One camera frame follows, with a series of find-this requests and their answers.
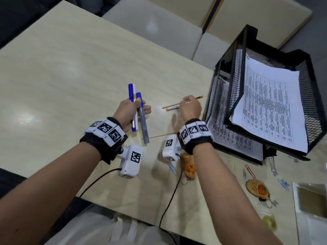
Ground person's right hand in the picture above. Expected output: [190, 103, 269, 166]
[178, 95, 203, 125]

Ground person's left hand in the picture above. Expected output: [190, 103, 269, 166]
[113, 97, 152, 133]

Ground yellow pencil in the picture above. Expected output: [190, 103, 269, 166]
[162, 95, 204, 109]

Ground blue and grey marker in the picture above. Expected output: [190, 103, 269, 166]
[136, 92, 150, 144]

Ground blue and white marker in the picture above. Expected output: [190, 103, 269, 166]
[128, 83, 138, 132]

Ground person's left forearm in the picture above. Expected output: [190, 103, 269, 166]
[0, 142, 103, 245]

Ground person's right forearm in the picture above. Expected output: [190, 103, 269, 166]
[192, 144, 284, 245]

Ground thin wooden stick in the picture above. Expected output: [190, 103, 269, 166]
[142, 132, 169, 139]

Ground right wristband with tag markers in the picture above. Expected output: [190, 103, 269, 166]
[177, 118, 214, 155]

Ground wristband with tag markers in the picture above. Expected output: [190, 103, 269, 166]
[177, 118, 214, 155]
[79, 117, 128, 165]

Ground left wristband with tag markers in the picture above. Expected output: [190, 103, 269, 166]
[79, 117, 128, 165]

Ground small beige seat cushion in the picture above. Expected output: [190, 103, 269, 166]
[192, 32, 232, 70]

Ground printed paper sheets flat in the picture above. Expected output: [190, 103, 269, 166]
[205, 75, 264, 161]

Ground printed paper sheets curled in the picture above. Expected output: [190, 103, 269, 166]
[228, 54, 309, 154]

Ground red paper clip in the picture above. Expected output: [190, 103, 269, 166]
[244, 164, 256, 179]

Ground silver binder clip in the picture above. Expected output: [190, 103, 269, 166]
[268, 155, 278, 176]

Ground black mesh paper tray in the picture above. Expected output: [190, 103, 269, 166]
[204, 24, 320, 165]

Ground light blue clips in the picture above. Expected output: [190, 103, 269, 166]
[277, 178, 291, 191]

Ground person's white clothing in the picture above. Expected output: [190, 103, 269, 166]
[51, 203, 168, 245]

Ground yellow round trinket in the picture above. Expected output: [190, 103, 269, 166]
[262, 214, 278, 232]

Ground clear plastic bag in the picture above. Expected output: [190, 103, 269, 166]
[291, 182, 327, 245]

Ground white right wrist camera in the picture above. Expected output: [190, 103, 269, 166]
[162, 134, 182, 162]

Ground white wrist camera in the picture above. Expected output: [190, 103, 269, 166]
[162, 134, 182, 162]
[118, 144, 144, 179]

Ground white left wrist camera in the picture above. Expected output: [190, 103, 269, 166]
[118, 144, 144, 179]

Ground orange patterned keychain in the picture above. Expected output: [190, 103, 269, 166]
[180, 152, 197, 186]

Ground black left camera cable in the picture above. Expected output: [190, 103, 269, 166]
[78, 168, 122, 199]

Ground black camera cable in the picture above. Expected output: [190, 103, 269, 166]
[78, 168, 122, 199]
[159, 170, 183, 245]

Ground black right camera cable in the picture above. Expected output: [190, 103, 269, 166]
[159, 170, 183, 245]

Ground round keychain with orange picture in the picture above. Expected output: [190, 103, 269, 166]
[245, 179, 274, 208]

